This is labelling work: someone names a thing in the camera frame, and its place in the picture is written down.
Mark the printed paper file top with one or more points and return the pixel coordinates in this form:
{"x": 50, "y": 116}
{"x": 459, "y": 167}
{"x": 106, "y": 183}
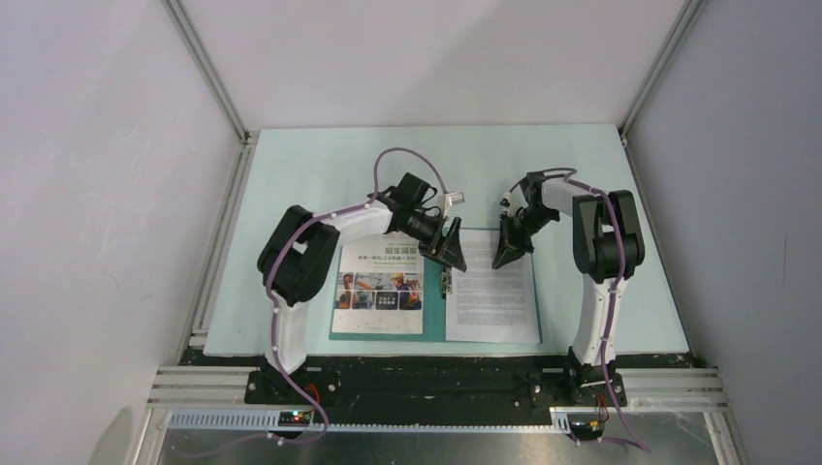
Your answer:
{"x": 379, "y": 289}

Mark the metal folder clip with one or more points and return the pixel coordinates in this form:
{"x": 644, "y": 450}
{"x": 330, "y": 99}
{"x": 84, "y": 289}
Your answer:
{"x": 445, "y": 282}

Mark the light blue table mat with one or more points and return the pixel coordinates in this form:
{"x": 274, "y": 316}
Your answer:
{"x": 325, "y": 169}

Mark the white slotted cable duct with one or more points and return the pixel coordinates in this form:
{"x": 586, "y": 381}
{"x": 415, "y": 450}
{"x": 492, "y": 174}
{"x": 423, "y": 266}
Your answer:
{"x": 263, "y": 420}

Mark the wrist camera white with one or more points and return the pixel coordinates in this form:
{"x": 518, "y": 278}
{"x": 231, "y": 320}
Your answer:
{"x": 450, "y": 199}
{"x": 506, "y": 205}

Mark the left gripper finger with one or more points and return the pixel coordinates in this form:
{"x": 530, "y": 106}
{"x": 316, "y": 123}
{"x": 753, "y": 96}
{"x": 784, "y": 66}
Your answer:
{"x": 450, "y": 250}
{"x": 430, "y": 252}

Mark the right aluminium frame post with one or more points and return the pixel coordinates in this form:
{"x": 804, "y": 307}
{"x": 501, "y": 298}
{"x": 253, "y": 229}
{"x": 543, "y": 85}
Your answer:
{"x": 675, "y": 38}

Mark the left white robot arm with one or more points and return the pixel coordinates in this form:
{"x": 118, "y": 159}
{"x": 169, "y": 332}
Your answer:
{"x": 297, "y": 258}

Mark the right controller board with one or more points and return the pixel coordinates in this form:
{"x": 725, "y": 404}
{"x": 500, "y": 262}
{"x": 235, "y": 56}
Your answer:
{"x": 590, "y": 431}

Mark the left controller board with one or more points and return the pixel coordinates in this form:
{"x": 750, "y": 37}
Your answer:
{"x": 294, "y": 418}

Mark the aluminium frame post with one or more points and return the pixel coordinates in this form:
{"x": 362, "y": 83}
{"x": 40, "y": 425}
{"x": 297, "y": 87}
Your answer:
{"x": 675, "y": 38}
{"x": 191, "y": 39}

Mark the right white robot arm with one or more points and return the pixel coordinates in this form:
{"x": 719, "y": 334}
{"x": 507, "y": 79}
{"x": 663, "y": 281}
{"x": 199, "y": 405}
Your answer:
{"x": 607, "y": 247}

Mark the left aluminium frame post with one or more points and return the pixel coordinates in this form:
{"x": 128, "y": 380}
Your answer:
{"x": 191, "y": 39}

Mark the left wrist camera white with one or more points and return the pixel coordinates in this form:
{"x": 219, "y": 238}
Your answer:
{"x": 450, "y": 199}

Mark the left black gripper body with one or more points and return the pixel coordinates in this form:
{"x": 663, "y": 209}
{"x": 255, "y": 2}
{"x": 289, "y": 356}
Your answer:
{"x": 424, "y": 229}

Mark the teal green folder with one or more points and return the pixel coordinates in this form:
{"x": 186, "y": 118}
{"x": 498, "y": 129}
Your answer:
{"x": 434, "y": 308}

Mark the controller board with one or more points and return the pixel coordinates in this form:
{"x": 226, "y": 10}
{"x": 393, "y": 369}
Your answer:
{"x": 590, "y": 431}
{"x": 294, "y": 418}

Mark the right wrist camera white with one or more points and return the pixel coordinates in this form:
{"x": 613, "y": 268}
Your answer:
{"x": 506, "y": 205}

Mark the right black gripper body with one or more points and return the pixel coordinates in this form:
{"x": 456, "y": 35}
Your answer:
{"x": 520, "y": 229}

